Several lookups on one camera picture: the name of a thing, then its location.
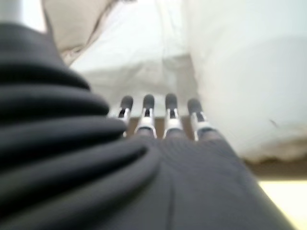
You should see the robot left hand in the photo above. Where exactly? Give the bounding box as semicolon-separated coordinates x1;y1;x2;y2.
0;0;291;230

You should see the white duvet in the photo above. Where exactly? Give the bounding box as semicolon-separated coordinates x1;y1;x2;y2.
179;0;307;159

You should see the mattress with white sheet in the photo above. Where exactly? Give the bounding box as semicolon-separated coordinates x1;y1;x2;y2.
69;0;200;118

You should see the beige cloth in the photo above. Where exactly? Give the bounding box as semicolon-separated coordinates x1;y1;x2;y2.
42;0;120;65

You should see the brown upholstered bed frame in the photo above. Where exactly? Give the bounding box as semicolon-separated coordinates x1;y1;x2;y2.
242;158;307;179

